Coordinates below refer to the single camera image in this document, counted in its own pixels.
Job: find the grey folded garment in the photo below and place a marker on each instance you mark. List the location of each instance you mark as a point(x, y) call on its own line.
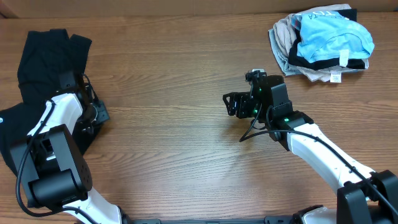
point(281, 59)

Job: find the black folded garment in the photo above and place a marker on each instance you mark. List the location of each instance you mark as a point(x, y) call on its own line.
point(323, 62)

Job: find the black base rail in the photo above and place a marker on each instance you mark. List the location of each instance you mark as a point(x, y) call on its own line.
point(266, 220)

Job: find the beige folded garment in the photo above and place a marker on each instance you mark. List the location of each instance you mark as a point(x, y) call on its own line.
point(324, 42)

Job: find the black t-shirt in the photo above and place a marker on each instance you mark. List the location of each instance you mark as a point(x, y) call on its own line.
point(45, 56)

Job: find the light blue folded garment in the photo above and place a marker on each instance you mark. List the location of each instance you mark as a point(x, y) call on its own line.
point(334, 35)

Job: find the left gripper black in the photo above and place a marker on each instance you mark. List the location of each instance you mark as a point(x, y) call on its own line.
point(103, 114)

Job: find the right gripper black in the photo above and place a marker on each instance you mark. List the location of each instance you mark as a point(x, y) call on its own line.
point(238, 101)

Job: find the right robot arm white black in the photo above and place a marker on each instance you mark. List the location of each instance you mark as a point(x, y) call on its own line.
point(363, 195)

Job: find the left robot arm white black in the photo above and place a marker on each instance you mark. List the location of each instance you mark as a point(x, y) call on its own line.
point(52, 175)

